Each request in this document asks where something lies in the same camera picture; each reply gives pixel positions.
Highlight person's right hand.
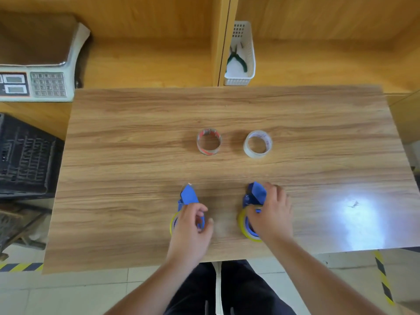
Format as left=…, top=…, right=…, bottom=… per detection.
left=246, top=182, right=294, bottom=244

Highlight person's left hand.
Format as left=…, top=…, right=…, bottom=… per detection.
left=167, top=203, right=214, bottom=265

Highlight blue tape dispenser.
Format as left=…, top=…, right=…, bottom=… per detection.
left=242, top=182, right=268, bottom=238
left=173, top=183, right=206, bottom=234

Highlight person's left forearm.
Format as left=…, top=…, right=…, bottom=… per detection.
left=104, top=256, right=199, bottom=315

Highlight person's right forearm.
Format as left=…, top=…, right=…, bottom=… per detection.
left=262, top=235, right=388, bottom=315

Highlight yellow tape roll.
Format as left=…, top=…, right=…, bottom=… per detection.
left=169, top=211, right=180, bottom=237
left=238, top=206, right=264, bottom=243

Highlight clear tape roll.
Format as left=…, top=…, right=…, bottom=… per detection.
left=243, top=130, right=273, bottom=159

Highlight dark trousers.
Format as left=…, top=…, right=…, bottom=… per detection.
left=163, top=260, right=296, bottom=315

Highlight empty red-printed tape core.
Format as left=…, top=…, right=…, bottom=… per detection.
left=196, top=128, right=222, bottom=156

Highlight white plastic basket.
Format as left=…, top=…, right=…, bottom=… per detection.
left=224, top=21, right=256, bottom=87

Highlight wooden shelf unit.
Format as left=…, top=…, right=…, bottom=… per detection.
left=0, top=0, right=420, bottom=145

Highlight wooden pallet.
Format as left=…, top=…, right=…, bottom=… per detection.
left=0, top=201, right=54, bottom=261

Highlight black plastic crate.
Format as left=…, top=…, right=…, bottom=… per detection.
left=0, top=112, right=65, bottom=199

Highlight white electronic scale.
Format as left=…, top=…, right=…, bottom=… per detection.
left=0, top=12, right=91, bottom=103

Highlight green-handled pliers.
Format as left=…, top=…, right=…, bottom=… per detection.
left=226, top=43, right=249, bottom=73

